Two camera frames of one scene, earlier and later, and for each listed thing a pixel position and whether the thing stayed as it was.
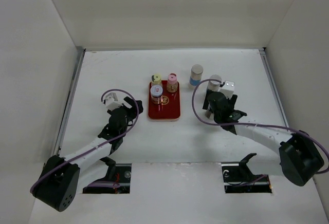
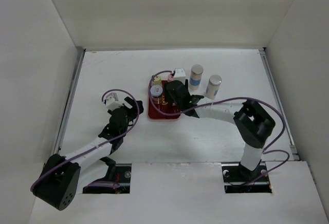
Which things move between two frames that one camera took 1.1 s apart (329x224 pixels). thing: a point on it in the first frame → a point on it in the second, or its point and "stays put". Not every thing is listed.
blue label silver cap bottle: (196, 71) stays put
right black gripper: (232, 101) → (168, 96)
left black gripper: (131, 111) stays put
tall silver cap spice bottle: (214, 85) stays put
